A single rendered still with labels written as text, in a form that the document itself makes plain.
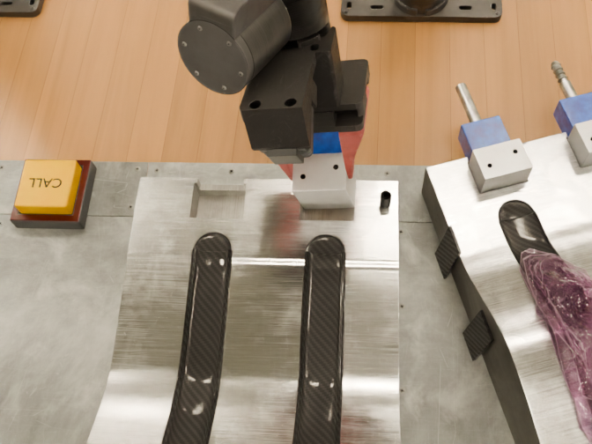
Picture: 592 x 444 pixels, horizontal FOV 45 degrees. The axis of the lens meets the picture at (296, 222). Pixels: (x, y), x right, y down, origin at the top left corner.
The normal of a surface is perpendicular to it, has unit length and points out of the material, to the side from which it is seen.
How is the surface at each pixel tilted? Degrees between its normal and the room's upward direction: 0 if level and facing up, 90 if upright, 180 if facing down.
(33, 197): 0
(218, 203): 0
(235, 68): 74
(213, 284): 6
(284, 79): 22
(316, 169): 13
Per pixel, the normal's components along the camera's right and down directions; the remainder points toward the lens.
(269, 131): -0.14, 0.70
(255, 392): -0.05, -0.66
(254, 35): 0.74, -0.04
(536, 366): -0.04, -0.30
